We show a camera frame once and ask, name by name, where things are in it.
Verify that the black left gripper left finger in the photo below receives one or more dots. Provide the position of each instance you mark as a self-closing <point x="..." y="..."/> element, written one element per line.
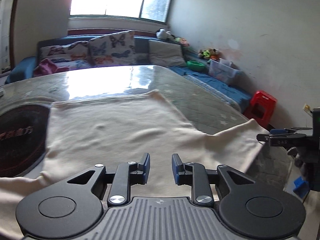
<point x="127" y="175"/>

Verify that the round black induction cooktop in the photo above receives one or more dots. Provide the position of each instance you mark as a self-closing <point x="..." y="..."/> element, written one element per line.
<point x="23" y="137"/>

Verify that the quilted star tablecloth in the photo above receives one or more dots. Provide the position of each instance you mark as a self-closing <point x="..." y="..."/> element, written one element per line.
<point x="204" y="111"/>

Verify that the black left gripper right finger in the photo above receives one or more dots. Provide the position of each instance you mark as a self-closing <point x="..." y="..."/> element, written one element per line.
<point x="197" y="177"/>

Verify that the white black plush toy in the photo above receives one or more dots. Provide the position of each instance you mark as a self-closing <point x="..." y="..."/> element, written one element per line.
<point x="162" y="34"/>

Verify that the pink cloth on sofa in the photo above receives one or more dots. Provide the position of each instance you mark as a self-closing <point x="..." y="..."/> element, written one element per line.
<point x="47" y="67"/>

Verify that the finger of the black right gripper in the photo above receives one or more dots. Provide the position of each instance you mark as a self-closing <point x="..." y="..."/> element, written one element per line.
<point x="287" y="137"/>

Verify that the brown green plush toys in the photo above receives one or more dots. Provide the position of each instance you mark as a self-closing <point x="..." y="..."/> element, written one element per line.
<point x="209" y="54"/>

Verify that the red plastic stool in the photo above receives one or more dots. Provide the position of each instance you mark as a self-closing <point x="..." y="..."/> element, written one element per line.
<point x="261" y="108"/>

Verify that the large butterfly print pillow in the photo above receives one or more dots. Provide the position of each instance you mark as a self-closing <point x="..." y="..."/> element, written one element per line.
<point x="117" y="49"/>

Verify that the blue corner sofa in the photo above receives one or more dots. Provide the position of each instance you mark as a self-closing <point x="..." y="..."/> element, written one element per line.
<point x="230" y="92"/>

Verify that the green plastic bowl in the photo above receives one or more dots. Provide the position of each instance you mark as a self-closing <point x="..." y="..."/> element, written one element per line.
<point x="196" y="66"/>

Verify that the clear plastic storage box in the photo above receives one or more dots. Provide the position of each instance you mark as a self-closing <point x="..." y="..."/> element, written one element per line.
<point x="224" y="73"/>

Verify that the grey plain pillow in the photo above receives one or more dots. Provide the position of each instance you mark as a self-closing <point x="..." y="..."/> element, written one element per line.
<point x="166" y="54"/>

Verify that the small butterfly print pillow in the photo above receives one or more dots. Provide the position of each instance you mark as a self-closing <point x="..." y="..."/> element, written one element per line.
<point x="73" y="56"/>

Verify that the cream fleece garment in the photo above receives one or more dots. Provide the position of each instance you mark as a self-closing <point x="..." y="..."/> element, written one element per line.
<point x="111" y="131"/>

